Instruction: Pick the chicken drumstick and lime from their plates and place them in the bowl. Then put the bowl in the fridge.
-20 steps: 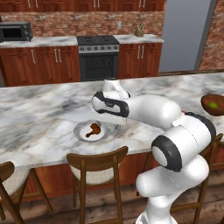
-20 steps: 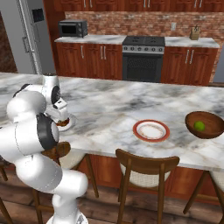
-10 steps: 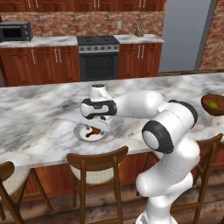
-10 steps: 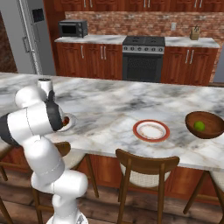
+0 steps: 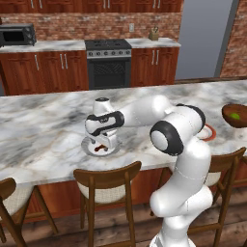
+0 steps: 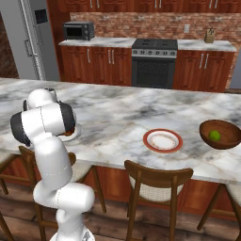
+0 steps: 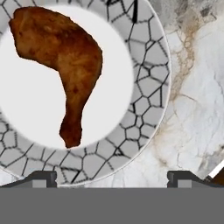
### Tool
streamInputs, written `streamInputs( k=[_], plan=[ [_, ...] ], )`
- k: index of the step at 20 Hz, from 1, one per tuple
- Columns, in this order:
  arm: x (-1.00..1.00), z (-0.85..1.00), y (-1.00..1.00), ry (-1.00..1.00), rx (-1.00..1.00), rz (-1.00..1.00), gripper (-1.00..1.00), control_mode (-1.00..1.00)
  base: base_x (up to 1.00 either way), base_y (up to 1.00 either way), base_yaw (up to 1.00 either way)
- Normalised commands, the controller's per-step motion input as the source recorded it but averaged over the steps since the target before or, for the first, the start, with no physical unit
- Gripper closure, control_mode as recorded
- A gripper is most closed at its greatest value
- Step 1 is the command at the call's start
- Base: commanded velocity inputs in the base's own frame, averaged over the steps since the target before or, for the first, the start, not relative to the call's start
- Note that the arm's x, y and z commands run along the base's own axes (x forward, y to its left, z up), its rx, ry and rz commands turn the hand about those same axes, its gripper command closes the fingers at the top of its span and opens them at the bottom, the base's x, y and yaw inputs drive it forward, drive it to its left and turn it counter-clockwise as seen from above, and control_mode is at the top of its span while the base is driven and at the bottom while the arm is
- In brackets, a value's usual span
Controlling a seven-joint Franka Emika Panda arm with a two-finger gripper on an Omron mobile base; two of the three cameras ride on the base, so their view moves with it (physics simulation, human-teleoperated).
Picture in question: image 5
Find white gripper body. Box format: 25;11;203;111
89;128;119;151

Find wooden chair with pale seat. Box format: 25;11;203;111
0;177;60;247
150;147;247;247
72;160;143;247

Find black and steel stove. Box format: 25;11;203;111
84;39;133;91

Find wooden island base panel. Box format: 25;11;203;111
24;157;247;224

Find narrow wooden base cupboards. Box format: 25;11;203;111
129;46;180;88

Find wide wooden base cupboards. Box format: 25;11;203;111
0;49;90;96

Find white dish with red rim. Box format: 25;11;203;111
196;123;217;143

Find wooden knife block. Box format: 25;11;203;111
148;26;160;41

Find brown round dish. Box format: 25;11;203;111
221;103;247;129

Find black microwave oven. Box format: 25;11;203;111
0;23;38;49

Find wooden wall cupboards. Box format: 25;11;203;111
0;0;184;14

